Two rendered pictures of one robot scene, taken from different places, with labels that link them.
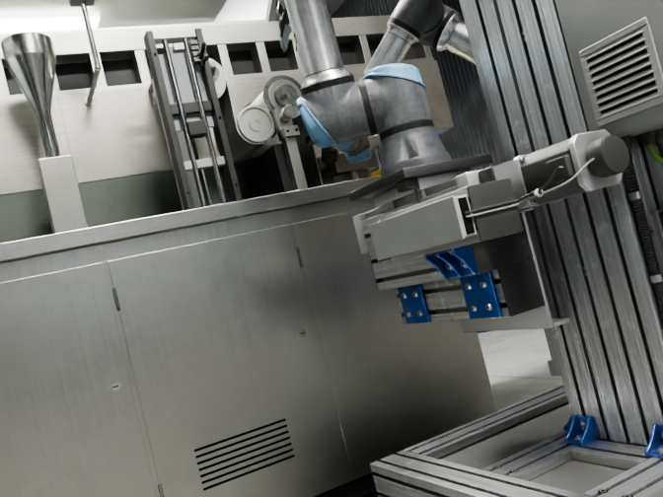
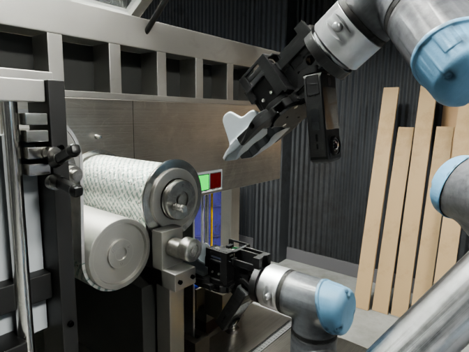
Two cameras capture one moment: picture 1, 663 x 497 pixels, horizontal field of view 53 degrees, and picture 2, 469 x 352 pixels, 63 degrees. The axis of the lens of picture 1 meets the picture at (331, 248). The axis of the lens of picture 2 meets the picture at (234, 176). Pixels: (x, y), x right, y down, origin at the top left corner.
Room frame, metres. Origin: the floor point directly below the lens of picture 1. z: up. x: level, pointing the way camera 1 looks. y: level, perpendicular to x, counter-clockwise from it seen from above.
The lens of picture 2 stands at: (1.44, 0.23, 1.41)
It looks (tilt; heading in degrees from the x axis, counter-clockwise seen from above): 9 degrees down; 335
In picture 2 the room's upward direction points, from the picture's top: 1 degrees clockwise
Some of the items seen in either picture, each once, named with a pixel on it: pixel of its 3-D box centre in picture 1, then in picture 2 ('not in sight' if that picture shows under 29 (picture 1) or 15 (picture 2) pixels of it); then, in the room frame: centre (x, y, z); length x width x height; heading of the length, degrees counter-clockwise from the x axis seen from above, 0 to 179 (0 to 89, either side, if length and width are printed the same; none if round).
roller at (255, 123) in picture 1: (244, 135); (81, 237); (2.18, 0.19, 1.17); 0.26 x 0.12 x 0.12; 26
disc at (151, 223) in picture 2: (284, 97); (173, 198); (2.12, 0.03, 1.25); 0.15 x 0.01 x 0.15; 116
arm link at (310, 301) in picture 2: not in sight; (316, 303); (1.91, -0.14, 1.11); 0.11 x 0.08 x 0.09; 26
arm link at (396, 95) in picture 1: (395, 99); not in sight; (1.38, -0.21, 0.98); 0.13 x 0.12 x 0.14; 84
